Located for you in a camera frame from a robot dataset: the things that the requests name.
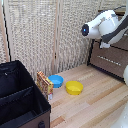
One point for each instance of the orange yellow food box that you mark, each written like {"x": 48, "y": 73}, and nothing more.
{"x": 44, "y": 85}

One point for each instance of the brown drawer with cabinet interior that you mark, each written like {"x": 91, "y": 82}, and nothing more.
{"x": 122, "y": 43}

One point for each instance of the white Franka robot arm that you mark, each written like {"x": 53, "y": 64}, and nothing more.
{"x": 106, "y": 25}

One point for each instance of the brown drawer front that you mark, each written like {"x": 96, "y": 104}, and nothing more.
{"x": 105, "y": 52}

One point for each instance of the blue bowl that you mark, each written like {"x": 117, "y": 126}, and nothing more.
{"x": 56, "y": 81}

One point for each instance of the yellow bowl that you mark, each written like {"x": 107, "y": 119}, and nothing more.
{"x": 74, "y": 88}

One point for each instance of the black fabric storage box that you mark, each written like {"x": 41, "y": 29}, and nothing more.
{"x": 20, "y": 100}

